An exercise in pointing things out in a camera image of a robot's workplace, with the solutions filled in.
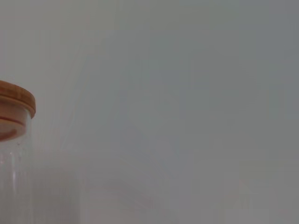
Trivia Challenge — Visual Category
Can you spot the wooden jar lid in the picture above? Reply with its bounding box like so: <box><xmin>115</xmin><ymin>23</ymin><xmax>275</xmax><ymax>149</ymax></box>
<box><xmin>0</xmin><ymin>80</ymin><xmax>36</xmax><ymax>143</ymax></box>

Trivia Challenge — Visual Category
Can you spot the glass water dispenser jar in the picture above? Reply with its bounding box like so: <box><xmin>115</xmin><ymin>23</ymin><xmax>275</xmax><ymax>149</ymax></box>
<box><xmin>0</xmin><ymin>112</ymin><xmax>33</xmax><ymax>224</ymax></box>

